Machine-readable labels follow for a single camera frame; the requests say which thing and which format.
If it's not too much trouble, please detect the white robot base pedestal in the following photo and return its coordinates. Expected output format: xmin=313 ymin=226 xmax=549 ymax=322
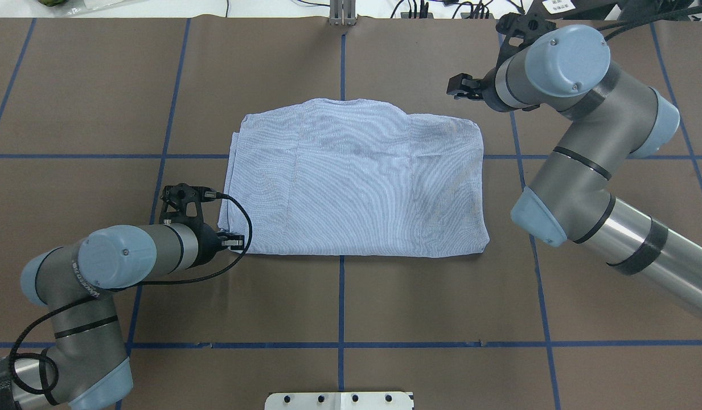
xmin=264 ymin=391 xmax=416 ymax=409

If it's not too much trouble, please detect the clear plastic bag green print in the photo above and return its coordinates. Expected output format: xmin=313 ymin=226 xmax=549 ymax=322
xmin=59 ymin=1 xmax=132 ymax=16

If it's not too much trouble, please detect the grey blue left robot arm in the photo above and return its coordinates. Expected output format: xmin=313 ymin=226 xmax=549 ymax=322
xmin=0 ymin=183 xmax=253 ymax=409

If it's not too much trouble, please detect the black box white label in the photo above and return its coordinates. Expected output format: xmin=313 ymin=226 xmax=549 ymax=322
xmin=526 ymin=1 xmax=619 ymax=21

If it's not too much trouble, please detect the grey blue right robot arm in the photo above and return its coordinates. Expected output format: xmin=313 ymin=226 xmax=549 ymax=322
xmin=447 ymin=13 xmax=702 ymax=319

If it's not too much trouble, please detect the light blue striped shirt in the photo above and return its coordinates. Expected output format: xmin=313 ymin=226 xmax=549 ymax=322
xmin=219 ymin=99 xmax=490 ymax=259

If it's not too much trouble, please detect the olive green folded pouch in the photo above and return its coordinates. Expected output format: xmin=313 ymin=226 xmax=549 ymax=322
xmin=38 ymin=0 xmax=69 ymax=7

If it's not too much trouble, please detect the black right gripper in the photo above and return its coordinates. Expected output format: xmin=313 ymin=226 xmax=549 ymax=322
xmin=448 ymin=13 xmax=558 ymax=112

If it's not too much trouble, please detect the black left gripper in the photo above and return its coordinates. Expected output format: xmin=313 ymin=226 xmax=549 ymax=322
xmin=160 ymin=183 xmax=245 ymax=268

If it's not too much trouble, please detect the aluminium frame post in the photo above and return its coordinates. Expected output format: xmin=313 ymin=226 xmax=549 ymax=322
xmin=329 ymin=0 xmax=358 ymax=27

